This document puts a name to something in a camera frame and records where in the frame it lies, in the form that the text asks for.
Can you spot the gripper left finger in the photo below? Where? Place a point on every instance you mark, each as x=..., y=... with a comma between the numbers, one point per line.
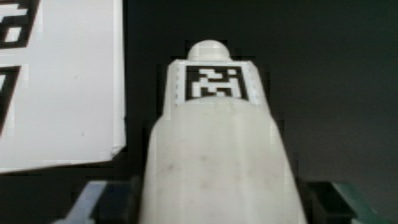
x=107, y=203

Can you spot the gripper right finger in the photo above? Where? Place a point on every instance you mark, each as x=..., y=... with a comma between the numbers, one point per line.
x=334, y=206

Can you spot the white cylindrical table leg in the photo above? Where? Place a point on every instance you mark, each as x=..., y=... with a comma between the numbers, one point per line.
x=219, y=179

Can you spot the white marker sheet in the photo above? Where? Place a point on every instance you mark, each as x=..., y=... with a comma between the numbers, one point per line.
x=60, y=83

